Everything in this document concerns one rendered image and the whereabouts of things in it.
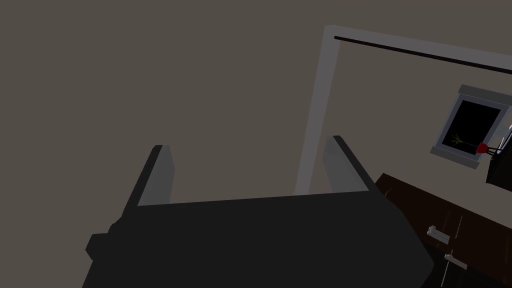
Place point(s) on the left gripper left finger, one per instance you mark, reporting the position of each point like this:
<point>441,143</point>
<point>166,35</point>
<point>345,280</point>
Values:
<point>154,180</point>

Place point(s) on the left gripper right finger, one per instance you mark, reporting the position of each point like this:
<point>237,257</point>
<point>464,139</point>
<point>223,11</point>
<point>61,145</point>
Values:
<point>347,170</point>

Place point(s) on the dark brown wooden cabinet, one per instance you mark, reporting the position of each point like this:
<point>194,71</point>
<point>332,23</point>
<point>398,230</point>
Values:
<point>448,224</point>

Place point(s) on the grey framed dark window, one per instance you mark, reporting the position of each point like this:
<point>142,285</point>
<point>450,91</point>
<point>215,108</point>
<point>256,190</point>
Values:
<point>471,124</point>

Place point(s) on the red potted plant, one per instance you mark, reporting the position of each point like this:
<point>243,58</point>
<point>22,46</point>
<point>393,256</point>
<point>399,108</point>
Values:
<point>478,147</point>

